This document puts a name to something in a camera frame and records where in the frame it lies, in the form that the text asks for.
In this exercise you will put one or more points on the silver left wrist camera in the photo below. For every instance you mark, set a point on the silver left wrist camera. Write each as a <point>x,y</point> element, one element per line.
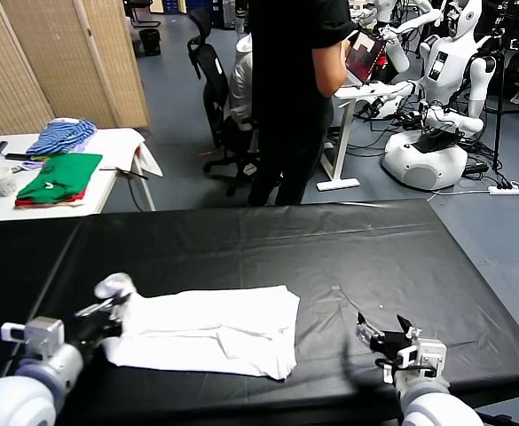
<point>46,333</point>

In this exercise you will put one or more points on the grey laptop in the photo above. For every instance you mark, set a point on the grey laptop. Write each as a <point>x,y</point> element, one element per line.
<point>367,55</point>

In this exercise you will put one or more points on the beige folded garment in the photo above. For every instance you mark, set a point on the beige folded garment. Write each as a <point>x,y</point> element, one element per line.
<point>73,204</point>

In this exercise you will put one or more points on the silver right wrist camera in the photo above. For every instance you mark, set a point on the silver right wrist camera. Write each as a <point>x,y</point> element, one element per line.
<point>427,355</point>

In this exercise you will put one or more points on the white paper cup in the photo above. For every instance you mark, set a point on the white paper cup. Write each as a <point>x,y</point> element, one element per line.
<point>2,181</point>

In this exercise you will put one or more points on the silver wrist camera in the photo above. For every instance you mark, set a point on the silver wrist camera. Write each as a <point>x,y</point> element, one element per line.
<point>46,333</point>
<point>427,355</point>

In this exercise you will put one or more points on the white standing desk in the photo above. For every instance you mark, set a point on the white standing desk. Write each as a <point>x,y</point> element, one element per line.
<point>343,133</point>

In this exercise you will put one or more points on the black tripod stand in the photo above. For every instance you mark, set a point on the black tripod stand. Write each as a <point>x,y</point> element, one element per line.
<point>500,111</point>

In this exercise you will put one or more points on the flat black device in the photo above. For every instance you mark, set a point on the flat black device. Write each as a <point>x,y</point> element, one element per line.
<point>17,156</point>

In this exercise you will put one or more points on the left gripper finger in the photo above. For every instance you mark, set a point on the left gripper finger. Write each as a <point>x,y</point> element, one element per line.
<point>117,308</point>
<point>95,308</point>

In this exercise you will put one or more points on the black cantilever chair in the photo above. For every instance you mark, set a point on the black cantilever chair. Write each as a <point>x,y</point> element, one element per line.
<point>141,13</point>

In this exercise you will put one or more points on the black office chair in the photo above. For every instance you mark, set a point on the black office chair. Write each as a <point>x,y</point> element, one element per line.
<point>210,75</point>

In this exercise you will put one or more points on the blue striped garment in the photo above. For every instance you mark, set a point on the blue striped garment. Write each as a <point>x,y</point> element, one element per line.
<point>62,135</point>

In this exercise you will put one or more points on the white draped cloth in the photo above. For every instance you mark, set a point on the white draped cloth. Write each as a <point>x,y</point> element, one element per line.
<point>116,145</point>

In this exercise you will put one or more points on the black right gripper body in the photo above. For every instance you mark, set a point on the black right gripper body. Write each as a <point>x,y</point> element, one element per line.
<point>392,344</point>

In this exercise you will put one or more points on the white T-shirt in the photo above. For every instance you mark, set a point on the white T-shirt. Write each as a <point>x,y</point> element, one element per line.
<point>206,319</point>

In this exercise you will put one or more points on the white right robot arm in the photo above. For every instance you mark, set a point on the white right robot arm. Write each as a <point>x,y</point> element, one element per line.
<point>436,406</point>

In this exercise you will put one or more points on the red folded garment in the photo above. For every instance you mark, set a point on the red folded garment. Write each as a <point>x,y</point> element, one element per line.
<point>27,202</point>

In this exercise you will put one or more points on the white power strip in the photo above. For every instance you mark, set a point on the white power strip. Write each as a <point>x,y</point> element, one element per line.
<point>505,191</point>

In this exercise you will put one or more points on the black waste bin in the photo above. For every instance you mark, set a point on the black waste bin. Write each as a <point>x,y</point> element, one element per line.
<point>150,42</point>

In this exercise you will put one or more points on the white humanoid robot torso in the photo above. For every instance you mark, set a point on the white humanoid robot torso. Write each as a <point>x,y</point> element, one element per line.
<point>396,53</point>

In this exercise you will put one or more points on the bamboo folding screen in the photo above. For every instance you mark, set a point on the bamboo folding screen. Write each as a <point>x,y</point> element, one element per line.
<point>41,57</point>

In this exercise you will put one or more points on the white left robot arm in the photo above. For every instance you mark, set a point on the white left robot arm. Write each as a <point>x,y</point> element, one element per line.
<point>24,395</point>

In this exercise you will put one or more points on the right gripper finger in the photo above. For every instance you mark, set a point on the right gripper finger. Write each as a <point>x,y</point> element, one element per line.
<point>410,332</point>
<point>367,332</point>

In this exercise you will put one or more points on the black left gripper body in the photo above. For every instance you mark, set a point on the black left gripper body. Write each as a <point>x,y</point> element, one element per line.
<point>90,333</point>

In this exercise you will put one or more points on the standing person in black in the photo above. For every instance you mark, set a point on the standing person in black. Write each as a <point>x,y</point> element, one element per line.
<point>285,89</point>

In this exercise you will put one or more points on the black table cover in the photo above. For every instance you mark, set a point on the black table cover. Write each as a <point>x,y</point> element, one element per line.
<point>454,266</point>

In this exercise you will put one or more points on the green folded shirt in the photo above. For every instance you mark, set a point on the green folded shirt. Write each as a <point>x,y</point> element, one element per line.
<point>59,177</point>

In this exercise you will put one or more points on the white wheeled humanoid robot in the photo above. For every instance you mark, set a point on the white wheeled humanoid robot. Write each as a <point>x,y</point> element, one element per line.
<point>423,164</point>

